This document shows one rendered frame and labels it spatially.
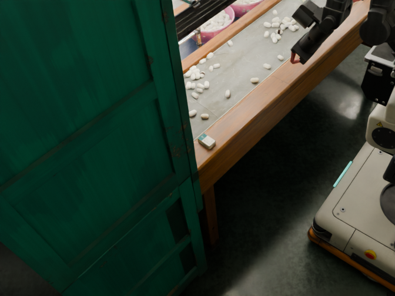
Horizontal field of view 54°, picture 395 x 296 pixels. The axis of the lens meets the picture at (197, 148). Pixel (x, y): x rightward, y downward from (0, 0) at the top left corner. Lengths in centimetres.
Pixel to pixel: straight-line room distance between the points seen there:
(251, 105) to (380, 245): 82
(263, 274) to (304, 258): 22
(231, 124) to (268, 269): 83
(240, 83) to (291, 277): 97
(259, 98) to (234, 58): 31
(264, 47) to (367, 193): 83
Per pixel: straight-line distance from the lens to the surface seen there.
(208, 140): 143
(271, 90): 163
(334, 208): 190
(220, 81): 171
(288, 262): 205
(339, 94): 277
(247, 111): 155
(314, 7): 127
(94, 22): 77
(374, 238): 187
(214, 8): 155
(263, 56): 184
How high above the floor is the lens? 190
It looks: 52 degrees down
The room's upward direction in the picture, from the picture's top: 8 degrees counter-clockwise
